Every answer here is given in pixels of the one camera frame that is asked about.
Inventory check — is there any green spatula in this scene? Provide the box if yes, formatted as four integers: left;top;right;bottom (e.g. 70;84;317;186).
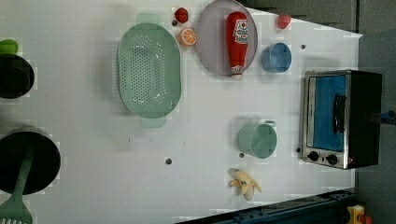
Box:
0;147;34;224

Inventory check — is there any peeled banana toy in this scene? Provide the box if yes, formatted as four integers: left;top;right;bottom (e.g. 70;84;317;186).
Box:
229;169;262;201

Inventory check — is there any green round object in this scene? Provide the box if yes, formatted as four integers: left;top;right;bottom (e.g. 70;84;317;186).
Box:
0;39;19;54

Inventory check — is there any red ketchup bottle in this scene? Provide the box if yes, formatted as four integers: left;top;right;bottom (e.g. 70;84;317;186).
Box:
226;11;248;80

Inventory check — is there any small black pot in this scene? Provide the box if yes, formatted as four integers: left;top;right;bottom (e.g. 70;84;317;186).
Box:
0;54;35;99

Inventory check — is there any yellow red button box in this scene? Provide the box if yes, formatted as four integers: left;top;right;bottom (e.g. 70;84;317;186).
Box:
347;204;373;224

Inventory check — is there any pink strawberry toy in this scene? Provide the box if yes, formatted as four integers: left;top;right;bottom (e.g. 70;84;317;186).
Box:
276;14;291;30

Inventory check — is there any blue cup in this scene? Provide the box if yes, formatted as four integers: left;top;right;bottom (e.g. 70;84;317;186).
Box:
261;43;292;73

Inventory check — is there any black silver toaster oven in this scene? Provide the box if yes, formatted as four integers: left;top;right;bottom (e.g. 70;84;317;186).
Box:
302;70;382;170

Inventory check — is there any black round pot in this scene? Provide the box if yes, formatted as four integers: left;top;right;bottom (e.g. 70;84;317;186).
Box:
0;127;61;195

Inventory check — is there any green perforated colander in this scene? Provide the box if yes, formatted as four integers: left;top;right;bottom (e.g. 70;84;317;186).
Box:
118;13;181;128

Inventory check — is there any orange slice toy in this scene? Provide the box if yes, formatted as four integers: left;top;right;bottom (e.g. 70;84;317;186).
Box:
178;28;196;47

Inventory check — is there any green mug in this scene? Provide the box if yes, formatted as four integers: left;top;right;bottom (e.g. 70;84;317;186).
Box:
238;121;277;159

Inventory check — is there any dark red strawberry toy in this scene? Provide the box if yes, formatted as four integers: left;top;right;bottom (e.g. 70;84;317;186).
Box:
174;7;189;23

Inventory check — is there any purple round plate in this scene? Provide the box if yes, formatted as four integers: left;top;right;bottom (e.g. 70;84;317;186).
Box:
195;0;258;76

